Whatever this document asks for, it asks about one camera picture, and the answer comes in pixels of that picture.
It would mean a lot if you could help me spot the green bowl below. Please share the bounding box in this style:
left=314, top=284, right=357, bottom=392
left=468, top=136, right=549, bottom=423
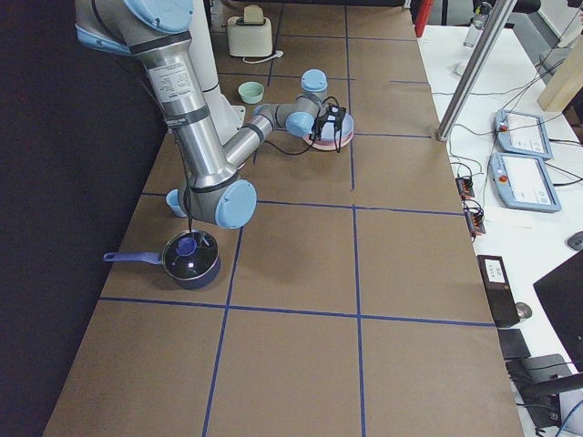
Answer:
left=238, top=81, right=265, bottom=104

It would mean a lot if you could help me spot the light blue plate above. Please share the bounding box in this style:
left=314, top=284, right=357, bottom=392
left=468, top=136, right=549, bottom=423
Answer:
left=320, top=113, right=353, bottom=140

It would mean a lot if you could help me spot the light blue cup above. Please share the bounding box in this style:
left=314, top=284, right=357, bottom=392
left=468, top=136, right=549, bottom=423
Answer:
left=165, top=188, right=188, bottom=218

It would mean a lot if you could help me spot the white toaster plug cable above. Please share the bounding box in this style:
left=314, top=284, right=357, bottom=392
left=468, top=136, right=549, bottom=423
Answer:
left=242, top=49, right=284, bottom=64

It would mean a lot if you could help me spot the cream toaster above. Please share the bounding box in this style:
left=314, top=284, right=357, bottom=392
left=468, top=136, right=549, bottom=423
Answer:
left=227, top=16, right=273, bottom=57

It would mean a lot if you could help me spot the teach pendant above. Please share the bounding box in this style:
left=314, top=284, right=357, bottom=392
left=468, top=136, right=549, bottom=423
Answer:
left=493, top=109, right=553, bottom=160
left=489, top=152, right=562, bottom=213

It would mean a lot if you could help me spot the aluminium frame post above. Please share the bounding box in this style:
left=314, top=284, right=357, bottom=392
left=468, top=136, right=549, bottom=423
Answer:
left=435, top=0, right=517, bottom=142

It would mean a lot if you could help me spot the dark blue pot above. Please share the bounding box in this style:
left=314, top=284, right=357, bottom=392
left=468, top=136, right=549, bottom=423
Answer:
left=103, top=229, right=221, bottom=290

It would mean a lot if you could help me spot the black monitor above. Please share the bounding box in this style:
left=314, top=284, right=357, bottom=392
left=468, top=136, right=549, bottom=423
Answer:
left=534, top=251, right=582, bottom=370

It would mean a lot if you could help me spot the toast slice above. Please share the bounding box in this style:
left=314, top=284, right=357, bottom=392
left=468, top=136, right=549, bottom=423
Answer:
left=243, top=5, right=265, bottom=25

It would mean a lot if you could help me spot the black power box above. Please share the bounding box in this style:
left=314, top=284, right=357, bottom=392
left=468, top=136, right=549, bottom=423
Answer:
left=476, top=255, right=519, bottom=328

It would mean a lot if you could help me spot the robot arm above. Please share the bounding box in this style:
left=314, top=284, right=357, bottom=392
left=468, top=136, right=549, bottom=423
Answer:
left=75, top=1, right=328, bottom=229

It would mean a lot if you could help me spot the water bottle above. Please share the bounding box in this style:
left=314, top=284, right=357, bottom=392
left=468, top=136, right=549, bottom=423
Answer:
left=463, top=1, right=493, bottom=47

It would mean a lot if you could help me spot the far teach pendant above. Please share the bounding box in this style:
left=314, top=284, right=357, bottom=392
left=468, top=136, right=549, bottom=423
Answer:
left=493, top=109, right=553, bottom=160

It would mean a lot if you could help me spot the orange circuit board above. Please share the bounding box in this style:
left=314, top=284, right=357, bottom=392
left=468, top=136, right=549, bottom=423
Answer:
left=455, top=176, right=475, bottom=199

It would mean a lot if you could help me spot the near teach pendant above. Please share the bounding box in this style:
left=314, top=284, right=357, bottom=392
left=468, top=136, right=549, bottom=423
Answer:
left=489, top=152, right=562, bottom=213

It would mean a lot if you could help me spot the black computer mouse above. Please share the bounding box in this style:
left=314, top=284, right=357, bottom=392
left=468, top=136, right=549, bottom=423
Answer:
left=566, top=231, right=583, bottom=251

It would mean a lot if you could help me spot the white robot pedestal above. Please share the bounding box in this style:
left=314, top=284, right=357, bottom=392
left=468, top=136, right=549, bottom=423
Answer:
left=189, top=0, right=246, bottom=145

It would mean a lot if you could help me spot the pink plate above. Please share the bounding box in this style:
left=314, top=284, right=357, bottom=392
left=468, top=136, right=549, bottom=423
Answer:
left=302, top=131, right=353, bottom=151

